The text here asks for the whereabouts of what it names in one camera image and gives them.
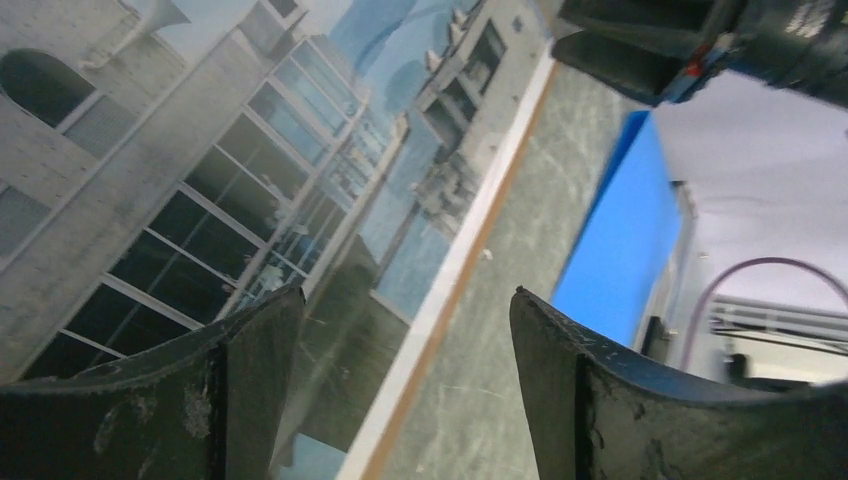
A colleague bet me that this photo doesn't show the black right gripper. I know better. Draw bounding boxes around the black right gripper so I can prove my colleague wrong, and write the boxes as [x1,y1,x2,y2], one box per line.
[551,0,847,109]

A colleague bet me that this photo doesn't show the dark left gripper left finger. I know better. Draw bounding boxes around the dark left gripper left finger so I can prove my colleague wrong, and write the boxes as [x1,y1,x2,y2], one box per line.
[1,286,306,479]

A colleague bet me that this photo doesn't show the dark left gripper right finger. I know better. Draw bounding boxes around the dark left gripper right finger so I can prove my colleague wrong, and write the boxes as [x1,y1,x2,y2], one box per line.
[509,288,847,479]

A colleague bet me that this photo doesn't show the printed building photo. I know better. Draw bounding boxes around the printed building photo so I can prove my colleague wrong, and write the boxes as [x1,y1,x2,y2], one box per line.
[1,1,550,479]

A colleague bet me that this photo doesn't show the blue foam pad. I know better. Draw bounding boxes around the blue foam pad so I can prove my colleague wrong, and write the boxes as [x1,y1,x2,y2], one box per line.
[551,110,683,346]

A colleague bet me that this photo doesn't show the aluminium extrusion rail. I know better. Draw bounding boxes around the aluminium extrusion rail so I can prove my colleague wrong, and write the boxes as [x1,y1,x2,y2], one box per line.
[706,296,847,390]

